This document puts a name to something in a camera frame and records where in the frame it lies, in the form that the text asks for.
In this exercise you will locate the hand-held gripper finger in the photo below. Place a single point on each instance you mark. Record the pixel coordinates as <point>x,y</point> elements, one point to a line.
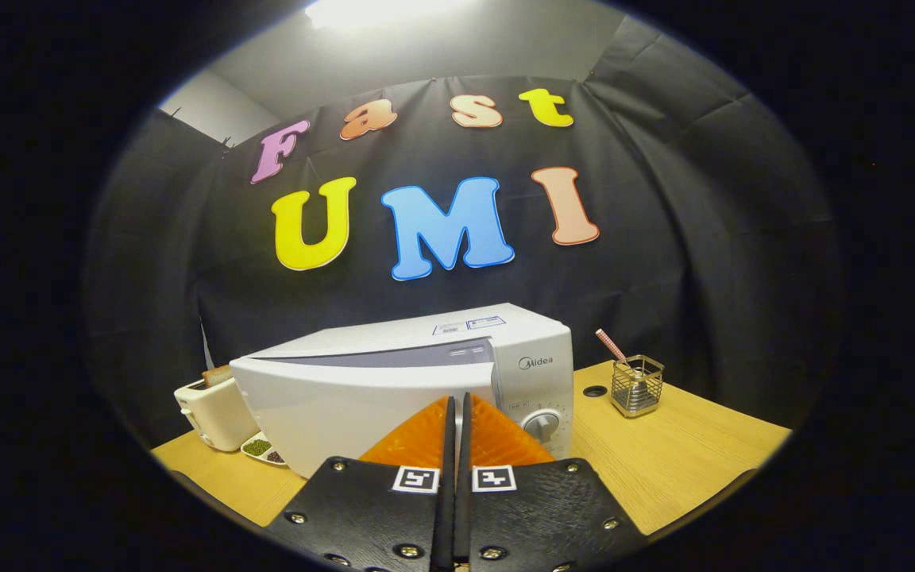
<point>445,508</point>
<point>464,508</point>

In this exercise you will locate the white microwave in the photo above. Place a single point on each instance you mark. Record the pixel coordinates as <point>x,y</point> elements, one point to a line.
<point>346,413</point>

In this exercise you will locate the black table grommet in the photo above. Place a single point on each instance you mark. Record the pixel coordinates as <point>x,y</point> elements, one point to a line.
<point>595,391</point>

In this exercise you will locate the white divided spice dish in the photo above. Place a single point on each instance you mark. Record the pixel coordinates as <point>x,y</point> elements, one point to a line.
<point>259,449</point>

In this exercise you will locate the pink striped straw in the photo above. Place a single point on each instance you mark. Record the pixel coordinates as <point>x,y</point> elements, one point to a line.
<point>610,345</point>

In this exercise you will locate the white toaster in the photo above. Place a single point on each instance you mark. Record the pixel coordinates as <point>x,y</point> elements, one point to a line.
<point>219,417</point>

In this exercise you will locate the toast slice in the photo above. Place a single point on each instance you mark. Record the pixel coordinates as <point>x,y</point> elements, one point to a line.
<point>217,376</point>

